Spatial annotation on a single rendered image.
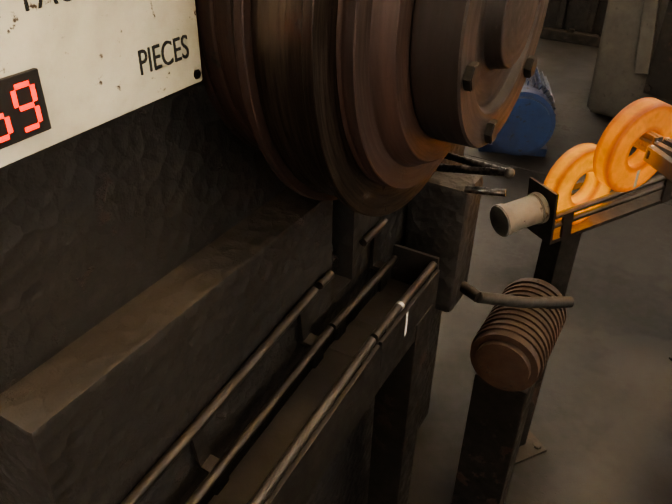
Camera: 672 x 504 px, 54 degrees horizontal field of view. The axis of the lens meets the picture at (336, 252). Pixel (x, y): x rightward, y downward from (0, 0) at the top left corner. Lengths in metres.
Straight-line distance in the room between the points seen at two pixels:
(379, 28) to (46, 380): 0.40
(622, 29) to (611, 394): 2.06
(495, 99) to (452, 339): 1.29
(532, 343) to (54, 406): 0.82
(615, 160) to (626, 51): 2.43
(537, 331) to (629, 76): 2.48
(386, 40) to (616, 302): 1.79
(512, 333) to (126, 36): 0.83
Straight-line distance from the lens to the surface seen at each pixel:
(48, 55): 0.51
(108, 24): 0.54
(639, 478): 1.75
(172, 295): 0.66
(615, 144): 1.11
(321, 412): 0.77
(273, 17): 0.55
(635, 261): 2.50
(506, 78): 0.77
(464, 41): 0.57
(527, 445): 1.71
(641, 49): 3.48
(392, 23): 0.56
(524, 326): 1.20
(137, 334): 0.62
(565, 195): 1.26
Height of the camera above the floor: 1.26
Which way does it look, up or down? 34 degrees down
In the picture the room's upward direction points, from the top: 1 degrees clockwise
